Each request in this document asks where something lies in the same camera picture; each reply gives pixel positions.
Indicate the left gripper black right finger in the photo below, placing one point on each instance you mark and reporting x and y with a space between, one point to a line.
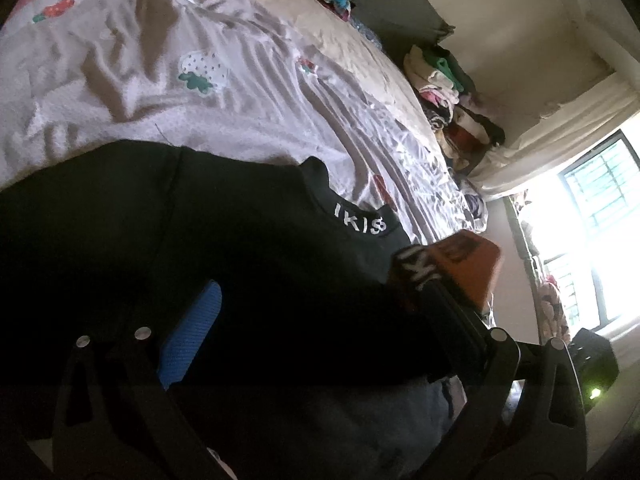
524 417

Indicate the beige bed sheet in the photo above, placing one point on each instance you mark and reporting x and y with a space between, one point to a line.
373 69

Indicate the mixed folded clothes pile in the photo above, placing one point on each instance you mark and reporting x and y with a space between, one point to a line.
450 101

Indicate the barred window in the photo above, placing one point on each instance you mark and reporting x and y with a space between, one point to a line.
581 225

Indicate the black IKISS sweatshirt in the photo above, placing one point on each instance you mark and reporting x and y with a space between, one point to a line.
316 367

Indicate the strawberry print lilac quilt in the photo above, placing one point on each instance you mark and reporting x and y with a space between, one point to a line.
234 80

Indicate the cream curtain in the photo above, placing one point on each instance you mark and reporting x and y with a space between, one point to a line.
611 30

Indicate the grey headboard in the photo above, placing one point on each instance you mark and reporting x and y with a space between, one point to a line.
401 24

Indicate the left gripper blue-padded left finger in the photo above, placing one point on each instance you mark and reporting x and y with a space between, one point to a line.
90 396

